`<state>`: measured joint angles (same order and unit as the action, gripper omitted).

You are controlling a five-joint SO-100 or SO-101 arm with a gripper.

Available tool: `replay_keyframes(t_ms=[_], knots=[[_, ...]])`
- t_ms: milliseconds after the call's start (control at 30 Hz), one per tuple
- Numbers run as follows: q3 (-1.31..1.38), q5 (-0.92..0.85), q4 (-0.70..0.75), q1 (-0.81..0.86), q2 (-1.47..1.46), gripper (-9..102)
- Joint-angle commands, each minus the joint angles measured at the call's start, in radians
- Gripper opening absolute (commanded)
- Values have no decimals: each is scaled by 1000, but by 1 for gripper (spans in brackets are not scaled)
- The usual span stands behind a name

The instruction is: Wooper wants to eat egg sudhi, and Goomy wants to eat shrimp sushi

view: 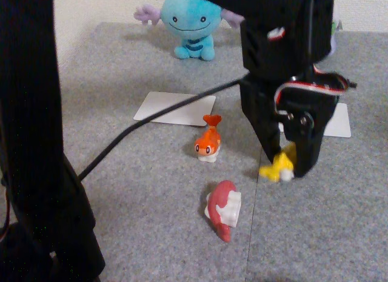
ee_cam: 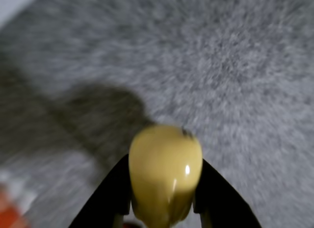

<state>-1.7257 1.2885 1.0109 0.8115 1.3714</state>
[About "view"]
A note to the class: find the yellow egg sushi figure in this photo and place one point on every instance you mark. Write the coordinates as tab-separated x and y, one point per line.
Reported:
274	169

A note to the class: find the orange shrimp sushi figure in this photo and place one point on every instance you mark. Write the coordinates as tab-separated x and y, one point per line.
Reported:
209	141

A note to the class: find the purple Goomy plush toy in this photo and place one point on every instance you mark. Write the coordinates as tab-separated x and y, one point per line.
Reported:
333	45

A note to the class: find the red tuna sushi figure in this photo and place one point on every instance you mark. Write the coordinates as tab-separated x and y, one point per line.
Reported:
219	203

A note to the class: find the blue Wooper plush toy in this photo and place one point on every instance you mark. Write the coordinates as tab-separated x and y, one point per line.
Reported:
191	18

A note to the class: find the white rectangular card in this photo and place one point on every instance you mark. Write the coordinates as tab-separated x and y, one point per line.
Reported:
188	115
339	124

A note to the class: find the grey carpet mat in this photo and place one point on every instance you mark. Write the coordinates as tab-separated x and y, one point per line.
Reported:
333	233
157	179

